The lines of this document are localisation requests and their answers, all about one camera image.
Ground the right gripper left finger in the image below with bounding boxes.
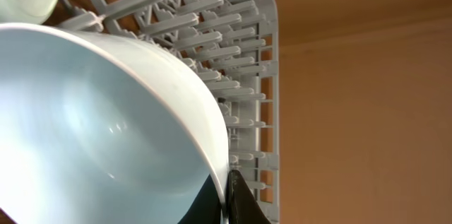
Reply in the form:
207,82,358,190
178,176,222,224

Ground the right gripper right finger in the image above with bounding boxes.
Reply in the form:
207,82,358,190
226,170,270,224

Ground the light blue small bowl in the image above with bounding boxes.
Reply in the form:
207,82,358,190
1,23,229,223

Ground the grey dishwasher rack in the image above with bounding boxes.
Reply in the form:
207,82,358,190
47,0,280,223

